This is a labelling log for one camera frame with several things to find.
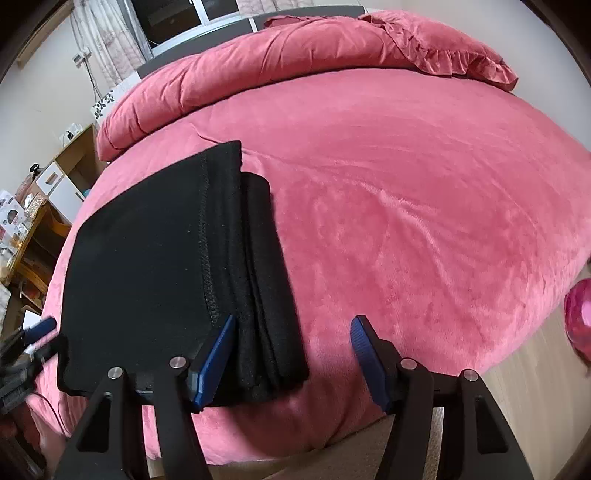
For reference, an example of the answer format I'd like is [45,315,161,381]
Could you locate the pink ruffled pillow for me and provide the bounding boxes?
[263,10,519,92]

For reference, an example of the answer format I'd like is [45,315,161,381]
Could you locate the rolled pink duvet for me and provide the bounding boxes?
[96,21,416,162]

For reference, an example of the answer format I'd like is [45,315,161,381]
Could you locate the dark window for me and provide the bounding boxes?
[130,0,241,47]

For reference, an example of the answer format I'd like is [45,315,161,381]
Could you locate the white printed box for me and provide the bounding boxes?
[0,193,27,234]

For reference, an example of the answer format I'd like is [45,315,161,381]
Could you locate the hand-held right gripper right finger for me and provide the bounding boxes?
[349,315,536,480]

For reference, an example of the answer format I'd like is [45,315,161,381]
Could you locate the shiny pink object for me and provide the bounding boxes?
[563,278,591,361]

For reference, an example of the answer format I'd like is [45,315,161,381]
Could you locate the grey headboard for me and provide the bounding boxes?
[137,6,366,80]

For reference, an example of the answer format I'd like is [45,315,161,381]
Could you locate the white patterned curtain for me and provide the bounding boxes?
[71,0,153,88]

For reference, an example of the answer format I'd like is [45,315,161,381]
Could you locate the light wooden shelf unit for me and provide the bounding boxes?
[54,122,108,185]

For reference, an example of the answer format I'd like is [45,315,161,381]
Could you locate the white drawer cabinet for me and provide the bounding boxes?
[34,159,88,224]

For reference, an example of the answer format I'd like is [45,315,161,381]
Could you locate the black cable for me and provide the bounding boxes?
[31,391,71,435]

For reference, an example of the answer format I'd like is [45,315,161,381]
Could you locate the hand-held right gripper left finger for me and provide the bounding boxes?
[54,315,238,480]

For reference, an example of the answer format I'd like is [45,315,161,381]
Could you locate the black pants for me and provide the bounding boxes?
[56,140,310,407]

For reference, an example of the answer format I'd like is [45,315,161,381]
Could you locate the black white floral cloth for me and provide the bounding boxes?
[90,90,116,121]

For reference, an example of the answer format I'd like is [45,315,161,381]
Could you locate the pink bed blanket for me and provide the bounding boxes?
[25,69,591,467]

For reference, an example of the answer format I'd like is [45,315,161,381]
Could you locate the beige air conditioner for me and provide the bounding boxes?
[14,0,77,68]

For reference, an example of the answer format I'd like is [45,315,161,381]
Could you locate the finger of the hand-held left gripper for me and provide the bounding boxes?
[27,335,70,366]
[20,316,58,345]

